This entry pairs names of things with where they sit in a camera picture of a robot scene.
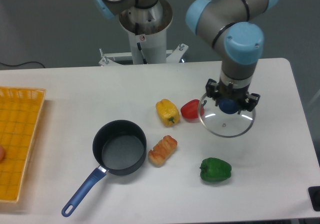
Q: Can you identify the green bell pepper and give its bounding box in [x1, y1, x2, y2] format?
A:
[200, 157, 232, 183]

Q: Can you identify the red bell pepper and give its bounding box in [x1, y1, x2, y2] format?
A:
[180, 99, 200, 119]

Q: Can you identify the glass lid blue knob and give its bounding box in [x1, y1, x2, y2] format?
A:
[197, 94, 256, 138]

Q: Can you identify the yellow bell pepper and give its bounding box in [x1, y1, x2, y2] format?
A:
[155, 99, 180, 127]

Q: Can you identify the orange item in basket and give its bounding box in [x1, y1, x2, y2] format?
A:
[0, 145, 6, 161]

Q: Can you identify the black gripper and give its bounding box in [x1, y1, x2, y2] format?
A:
[205, 78, 261, 114]

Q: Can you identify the black device at table edge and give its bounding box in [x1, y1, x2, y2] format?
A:
[308, 186, 320, 212]

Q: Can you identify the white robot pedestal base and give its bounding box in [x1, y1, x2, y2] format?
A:
[98, 0, 189, 66]

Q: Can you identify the yellow woven basket tray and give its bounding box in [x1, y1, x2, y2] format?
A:
[0, 86, 46, 203]

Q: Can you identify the toy pastry bread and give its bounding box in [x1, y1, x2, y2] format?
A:
[148, 135, 178, 167]

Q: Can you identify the dark saucepan blue handle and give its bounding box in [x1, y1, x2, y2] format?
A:
[61, 120, 147, 217]

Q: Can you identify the black cable on pedestal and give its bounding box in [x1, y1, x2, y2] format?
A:
[135, 22, 148, 65]

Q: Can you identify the black floor cable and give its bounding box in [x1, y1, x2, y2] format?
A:
[0, 61, 46, 68]

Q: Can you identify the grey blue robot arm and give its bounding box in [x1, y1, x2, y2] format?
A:
[94, 0, 279, 114]

